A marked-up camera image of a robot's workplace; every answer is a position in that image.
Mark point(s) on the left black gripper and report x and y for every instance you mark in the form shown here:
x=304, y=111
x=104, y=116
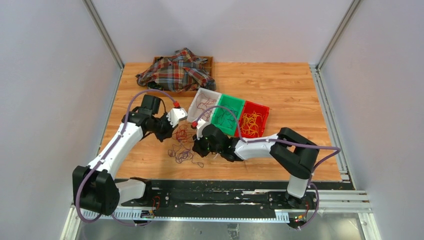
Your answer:
x=168, y=133

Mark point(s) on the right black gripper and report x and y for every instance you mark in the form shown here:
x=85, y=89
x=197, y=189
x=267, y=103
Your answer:
x=198, y=148

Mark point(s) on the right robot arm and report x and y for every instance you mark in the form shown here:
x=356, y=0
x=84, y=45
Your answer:
x=295, y=153

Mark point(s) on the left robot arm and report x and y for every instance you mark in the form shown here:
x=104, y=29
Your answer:
x=94, y=185

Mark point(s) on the green plastic bin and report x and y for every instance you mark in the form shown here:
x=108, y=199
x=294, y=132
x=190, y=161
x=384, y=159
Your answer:
x=223, y=119

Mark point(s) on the white plastic bin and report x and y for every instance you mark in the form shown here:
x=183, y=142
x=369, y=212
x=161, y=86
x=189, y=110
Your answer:
x=203, y=100

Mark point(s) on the plaid shirt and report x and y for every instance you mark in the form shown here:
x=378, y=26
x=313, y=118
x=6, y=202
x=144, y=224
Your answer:
x=177, y=71

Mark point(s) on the red plastic bin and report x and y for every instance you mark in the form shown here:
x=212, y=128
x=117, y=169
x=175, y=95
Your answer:
x=253, y=120

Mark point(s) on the wooden tray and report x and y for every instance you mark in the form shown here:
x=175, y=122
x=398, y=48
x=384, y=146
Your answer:
x=180, y=93

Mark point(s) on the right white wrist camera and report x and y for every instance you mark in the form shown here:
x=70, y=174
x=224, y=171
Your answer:
x=199, y=125

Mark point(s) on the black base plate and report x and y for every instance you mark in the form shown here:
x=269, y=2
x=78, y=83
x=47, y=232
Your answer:
x=222, y=199

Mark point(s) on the aluminium frame rail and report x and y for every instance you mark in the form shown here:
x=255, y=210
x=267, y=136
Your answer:
x=343, y=213

